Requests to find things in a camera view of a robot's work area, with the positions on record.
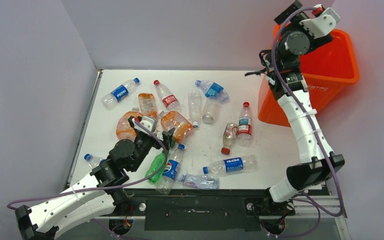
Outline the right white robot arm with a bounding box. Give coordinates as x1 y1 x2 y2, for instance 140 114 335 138
259 0 345 214

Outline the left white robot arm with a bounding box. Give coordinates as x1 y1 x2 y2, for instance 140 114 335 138
15 116 175 240

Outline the orange plastic bin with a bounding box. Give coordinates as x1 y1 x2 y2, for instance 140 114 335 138
257 28 360 127

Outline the flat orange crushed bottle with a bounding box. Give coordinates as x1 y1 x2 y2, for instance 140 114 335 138
115 110 143 142

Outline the large orange crushed bottle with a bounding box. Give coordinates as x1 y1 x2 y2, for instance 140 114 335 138
159 111 194 144

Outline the crushed orange label bottle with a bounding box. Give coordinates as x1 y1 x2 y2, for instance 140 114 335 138
138 93 158 119

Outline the green plastic bottle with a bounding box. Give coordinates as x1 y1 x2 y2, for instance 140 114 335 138
144 151 165 184

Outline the clear Pepsi bottle top left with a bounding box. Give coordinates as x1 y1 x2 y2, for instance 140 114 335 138
100 77 141 110

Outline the red cap water bottle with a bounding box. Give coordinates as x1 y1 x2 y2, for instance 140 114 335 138
153 80 181 112

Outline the Pepsi bottle centre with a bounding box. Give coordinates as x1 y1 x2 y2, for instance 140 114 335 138
156 144 185 196

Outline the clear bottle white cap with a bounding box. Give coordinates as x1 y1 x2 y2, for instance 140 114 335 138
188 90 202 129

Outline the blue cap bottle left edge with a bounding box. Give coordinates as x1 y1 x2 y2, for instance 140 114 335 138
84 153 106 169

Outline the crushed Ganten water bottle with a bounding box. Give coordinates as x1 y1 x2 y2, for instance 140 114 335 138
178 173 220 190

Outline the clear bottle red cap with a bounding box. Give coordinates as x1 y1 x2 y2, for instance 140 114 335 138
221 122 238 155

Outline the crushed blue label bottle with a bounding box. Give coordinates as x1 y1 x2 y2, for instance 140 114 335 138
195 80 229 104

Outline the Pepsi bottle lying right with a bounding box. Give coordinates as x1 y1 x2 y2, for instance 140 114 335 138
202 155 258 176

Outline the red cap teal label bottle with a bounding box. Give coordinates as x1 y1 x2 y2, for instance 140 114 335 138
237 101 253 146

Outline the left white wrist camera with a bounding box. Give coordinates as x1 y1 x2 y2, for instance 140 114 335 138
140 115 158 133

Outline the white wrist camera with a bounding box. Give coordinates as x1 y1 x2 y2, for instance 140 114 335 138
299 7 341 39
140 115 158 133

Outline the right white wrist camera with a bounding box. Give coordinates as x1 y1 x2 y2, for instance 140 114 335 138
299 7 341 39

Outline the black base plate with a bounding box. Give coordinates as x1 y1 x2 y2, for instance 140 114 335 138
89 188 299 232

